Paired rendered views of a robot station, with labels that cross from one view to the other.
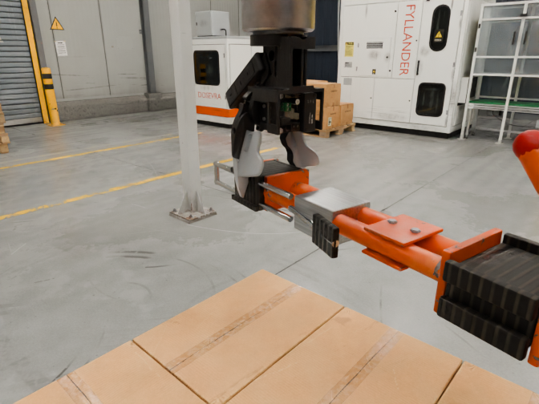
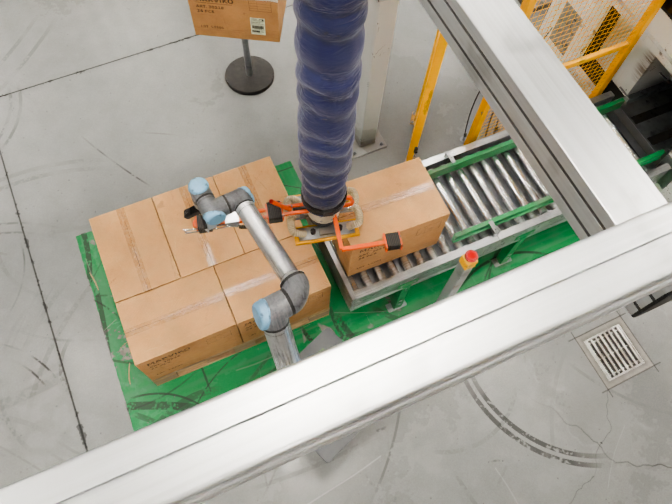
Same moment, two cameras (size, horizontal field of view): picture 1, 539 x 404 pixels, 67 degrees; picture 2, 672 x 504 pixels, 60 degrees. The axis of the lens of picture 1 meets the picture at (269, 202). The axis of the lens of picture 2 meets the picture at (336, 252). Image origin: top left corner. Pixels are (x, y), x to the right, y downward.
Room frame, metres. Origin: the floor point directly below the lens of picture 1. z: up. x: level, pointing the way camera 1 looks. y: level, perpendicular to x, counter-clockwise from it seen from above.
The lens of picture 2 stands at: (-0.47, 1.00, 3.82)
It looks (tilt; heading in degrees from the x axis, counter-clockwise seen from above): 66 degrees down; 289
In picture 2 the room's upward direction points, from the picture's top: 6 degrees clockwise
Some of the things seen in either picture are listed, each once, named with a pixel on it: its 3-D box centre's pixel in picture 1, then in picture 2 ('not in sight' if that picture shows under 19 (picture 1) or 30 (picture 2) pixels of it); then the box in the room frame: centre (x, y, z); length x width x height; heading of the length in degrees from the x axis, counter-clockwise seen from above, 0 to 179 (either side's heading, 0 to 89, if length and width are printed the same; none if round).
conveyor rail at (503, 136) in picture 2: not in sight; (467, 153); (-0.50, -1.47, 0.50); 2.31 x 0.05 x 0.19; 48
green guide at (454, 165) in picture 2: not in sight; (521, 134); (-0.78, -1.70, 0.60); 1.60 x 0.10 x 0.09; 48
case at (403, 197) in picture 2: not in sight; (382, 217); (-0.18, -0.64, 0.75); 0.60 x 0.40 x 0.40; 46
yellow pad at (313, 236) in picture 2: not in sight; (326, 230); (0.03, -0.26, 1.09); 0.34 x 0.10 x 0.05; 35
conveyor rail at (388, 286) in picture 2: not in sight; (517, 233); (-0.98, -1.03, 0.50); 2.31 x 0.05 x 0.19; 48
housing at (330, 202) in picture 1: (330, 215); (231, 219); (0.46, -0.08, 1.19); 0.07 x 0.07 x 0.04; 35
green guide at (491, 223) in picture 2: not in sight; (565, 199); (-1.18, -1.34, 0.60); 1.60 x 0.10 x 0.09; 48
